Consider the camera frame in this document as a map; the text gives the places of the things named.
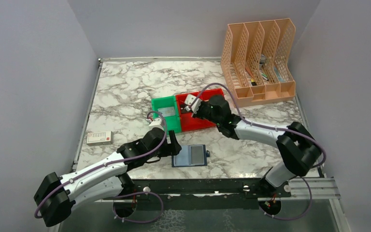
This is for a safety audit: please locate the navy blue card holder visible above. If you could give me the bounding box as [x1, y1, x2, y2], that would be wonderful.
[171, 145, 211, 167]

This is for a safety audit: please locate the green plastic bin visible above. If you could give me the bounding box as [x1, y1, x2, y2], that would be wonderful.
[151, 96, 182, 133]

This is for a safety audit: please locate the red double bin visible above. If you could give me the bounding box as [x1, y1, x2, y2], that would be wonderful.
[175, 88, 224, 132]

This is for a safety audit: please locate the peach desk file organizer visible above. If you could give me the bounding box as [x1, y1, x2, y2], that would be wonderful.
[220, 18, 296, 107]

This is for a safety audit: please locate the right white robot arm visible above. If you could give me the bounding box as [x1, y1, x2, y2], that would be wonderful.
[185, 94, 322, 197]

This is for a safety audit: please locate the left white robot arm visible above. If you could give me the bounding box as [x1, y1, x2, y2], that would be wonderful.
[33, 128, 181, 227]

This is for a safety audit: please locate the silver VIP card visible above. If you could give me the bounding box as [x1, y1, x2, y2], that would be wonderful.
[157, 106, 176, 117]

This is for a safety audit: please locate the white red small box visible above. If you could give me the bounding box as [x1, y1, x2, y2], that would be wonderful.
[86, 131, 113, 146]

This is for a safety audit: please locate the green marker pen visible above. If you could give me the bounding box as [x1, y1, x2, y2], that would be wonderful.
[261, 73, 269, 81]

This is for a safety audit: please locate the round grey tin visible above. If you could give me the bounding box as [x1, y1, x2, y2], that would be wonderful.
[259, 54, 267, 68]

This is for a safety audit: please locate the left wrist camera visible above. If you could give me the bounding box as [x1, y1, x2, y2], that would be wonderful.
[147, 118, 164, 131]

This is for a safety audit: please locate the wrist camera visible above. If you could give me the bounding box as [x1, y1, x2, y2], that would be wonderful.
[147, 118, 164, 131]
[184, 94, 202, 114]

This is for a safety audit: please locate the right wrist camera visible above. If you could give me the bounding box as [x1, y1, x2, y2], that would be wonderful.
[184, 94, 202, 114]

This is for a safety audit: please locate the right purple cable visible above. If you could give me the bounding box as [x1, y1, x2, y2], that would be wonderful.
[188, 83, 328, 221]

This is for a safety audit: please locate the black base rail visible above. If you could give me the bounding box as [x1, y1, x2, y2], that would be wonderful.
[102, 171, 292, 221]

